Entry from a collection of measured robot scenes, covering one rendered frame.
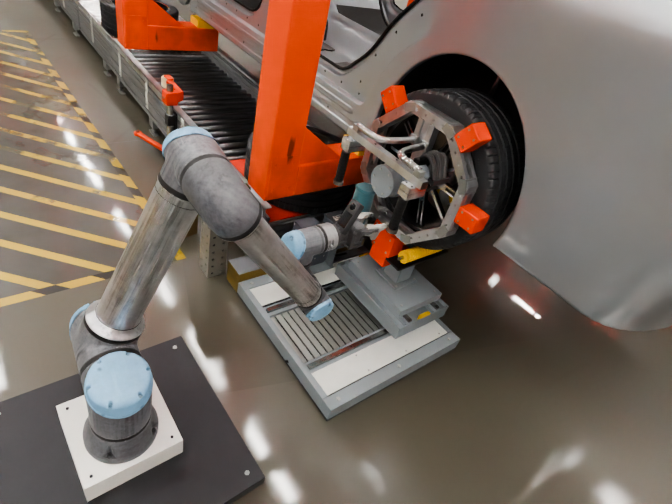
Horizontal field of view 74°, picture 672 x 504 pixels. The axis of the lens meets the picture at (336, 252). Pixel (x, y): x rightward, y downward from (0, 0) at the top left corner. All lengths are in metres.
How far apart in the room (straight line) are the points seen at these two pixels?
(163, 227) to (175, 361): 0.72
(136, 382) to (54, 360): 0.94
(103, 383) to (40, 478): 0.39
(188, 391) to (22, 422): 0.46
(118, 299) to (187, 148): 0.44
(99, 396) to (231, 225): 0.53
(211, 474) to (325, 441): 0.58
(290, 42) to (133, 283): 1.04
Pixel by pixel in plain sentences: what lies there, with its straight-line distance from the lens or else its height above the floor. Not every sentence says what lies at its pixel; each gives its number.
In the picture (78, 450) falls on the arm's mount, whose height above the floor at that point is 0.38.
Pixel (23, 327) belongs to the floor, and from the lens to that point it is 2.29.
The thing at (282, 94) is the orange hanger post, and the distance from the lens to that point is 1.85.
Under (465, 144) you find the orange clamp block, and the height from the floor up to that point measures 1.09.
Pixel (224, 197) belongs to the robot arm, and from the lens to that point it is 0.92.
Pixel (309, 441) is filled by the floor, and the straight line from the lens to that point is 1.91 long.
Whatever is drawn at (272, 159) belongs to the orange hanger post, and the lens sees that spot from 1.96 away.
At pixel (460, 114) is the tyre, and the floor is 1.14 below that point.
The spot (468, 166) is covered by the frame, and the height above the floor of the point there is 1.01.
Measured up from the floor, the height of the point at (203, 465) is 0.30.
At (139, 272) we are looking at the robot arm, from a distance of 1.16.
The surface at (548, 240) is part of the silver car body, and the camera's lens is 1.73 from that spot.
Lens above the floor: 1.66
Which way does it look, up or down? 37 degrees down
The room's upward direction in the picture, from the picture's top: 16 degrees clockwise
